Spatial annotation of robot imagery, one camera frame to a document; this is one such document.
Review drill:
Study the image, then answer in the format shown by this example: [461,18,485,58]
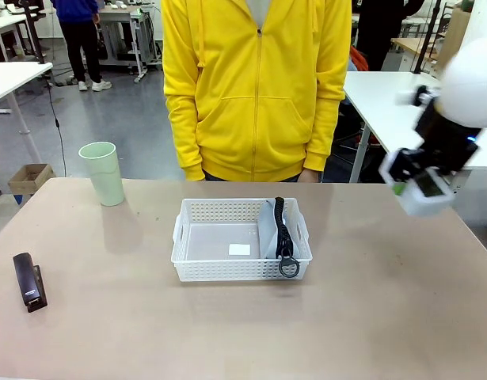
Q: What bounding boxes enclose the black background stand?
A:
[19,0,46,64]

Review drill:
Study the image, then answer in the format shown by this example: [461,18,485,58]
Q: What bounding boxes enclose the white perforated plastic basket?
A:
[170,197,314,283]

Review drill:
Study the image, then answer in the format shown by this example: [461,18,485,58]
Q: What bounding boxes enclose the wooden cabinet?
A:
[439,7,472,76]

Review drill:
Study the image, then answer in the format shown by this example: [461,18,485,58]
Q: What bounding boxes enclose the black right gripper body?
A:
[413,101,481,175]

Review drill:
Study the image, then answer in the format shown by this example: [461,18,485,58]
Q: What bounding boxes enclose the grey equipment desk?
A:
[96,0,165,83]

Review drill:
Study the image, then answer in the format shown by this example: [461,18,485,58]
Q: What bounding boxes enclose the background person in black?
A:
[356,0,424,72]

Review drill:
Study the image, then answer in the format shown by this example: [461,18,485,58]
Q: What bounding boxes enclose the white tape dispenser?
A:
[398,169,455,218]

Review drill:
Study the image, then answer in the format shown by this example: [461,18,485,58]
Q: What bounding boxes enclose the white background desk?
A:
[0,13,29,60]

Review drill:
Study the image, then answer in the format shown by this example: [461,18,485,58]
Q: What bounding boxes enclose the wooden background table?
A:
[391,37,440,72]

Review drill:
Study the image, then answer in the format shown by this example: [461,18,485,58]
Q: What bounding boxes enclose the cardboard box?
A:
[7,163,56,196]

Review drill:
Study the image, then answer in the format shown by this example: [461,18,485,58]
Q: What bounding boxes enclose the person in yellow hoodie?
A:
[161,0,353,183]

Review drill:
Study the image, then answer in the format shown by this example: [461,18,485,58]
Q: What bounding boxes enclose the thin black hanging cable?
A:
[47,81,69,178]

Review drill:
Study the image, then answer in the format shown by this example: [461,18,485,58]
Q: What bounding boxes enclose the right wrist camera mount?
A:
[395,85,440,108]

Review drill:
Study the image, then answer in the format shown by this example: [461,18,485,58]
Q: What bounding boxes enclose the orange fabric item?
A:
[348,46,370,73]

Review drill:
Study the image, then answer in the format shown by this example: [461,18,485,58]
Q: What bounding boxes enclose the light green plastic cup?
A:
[78,141,126,207]

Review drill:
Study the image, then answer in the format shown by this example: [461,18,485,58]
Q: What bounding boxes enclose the dark brown stapler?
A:
[12,252,49,314]

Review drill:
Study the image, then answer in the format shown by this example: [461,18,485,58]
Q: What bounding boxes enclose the grey CAMPUS pencil pouch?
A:
[257,196,300,279]

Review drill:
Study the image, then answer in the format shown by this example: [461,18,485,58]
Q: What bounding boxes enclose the background person black trousers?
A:
[51,0,112,93]

